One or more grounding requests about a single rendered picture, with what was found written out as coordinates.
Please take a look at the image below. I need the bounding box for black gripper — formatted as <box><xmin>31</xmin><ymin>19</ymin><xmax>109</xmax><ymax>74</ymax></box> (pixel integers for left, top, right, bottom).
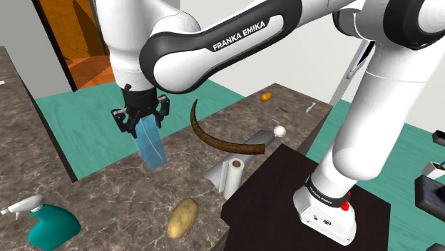
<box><xmin>111</xmin><ymin>84</ymin><xmax>171</xmax><ymax>139</ymax></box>

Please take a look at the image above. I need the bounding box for blue translucent bottle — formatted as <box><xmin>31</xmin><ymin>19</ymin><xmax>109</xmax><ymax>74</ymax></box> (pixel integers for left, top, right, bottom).
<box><xmin>133</xmin><ymin>114</ymin><xmax>168</xmax><ymax>171</ymax></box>

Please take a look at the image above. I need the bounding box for brown curved spout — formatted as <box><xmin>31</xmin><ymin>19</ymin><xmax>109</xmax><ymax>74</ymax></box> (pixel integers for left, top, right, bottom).
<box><xmin>189</xmin><ymin>98</ymin><xmax>267</xmax><ymax>156</ymax></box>

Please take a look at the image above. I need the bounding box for white paper towel roll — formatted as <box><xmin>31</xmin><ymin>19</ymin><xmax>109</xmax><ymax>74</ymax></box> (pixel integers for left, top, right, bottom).
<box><xmin>222</xmin><ymin>158</ymin><xmax>245</xmax><ymax>201</ymax></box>

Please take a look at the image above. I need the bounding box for large yellow potato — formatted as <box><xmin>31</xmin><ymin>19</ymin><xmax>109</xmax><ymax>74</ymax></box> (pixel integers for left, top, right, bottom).
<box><xmin>166</xmin><ymin>197</ymin><xmax>200</xmax><ymax>240</ymax></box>

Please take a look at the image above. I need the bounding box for grey angled slab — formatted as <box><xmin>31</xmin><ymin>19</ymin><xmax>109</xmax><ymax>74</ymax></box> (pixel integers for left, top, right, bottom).
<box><xmin>202</xmin><ymin>129</ymin><xmax>277</xmax><ymax>193</ymax></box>

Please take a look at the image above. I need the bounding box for teal spray bottle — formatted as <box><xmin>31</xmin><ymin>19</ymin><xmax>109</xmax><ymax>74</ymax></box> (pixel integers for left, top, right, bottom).
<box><xmin>0</xmin><ymin>193</ymin><xmax>82</xmax><ymax>251</ymax></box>

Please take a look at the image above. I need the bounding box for dark robot stand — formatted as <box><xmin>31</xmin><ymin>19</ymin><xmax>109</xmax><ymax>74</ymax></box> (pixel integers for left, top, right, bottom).
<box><xmin>221</xmin><ymin>143</ymin><xmax>392</xmax><ymax>251</ymax></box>

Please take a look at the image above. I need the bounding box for grey leaning pole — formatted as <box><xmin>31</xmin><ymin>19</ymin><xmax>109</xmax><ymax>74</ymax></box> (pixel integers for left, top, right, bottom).
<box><xmin>327</xmin><ymin>39</ymin><xmax>377</xmax><ymax>106</ymax></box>

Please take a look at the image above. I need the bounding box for small white box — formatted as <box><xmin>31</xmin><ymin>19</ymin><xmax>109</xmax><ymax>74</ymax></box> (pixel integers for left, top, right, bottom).
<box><xmin>421</xmin><ymin>160</ymin><xmax>445</xmax><ymax>181</ymax></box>

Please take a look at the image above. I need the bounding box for small black box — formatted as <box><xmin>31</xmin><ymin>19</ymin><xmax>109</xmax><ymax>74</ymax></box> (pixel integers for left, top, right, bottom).
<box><xmin>431</xmin><ymin>130</ymin><xmax>445</xmax><ymax>147</ymax></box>

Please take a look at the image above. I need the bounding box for black low furniture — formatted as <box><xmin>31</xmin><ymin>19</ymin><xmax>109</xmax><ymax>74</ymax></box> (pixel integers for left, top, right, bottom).
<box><xmin>414</xmin><ymin>174</ymin><xmax>445</xmax><ymax>213</ymax></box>

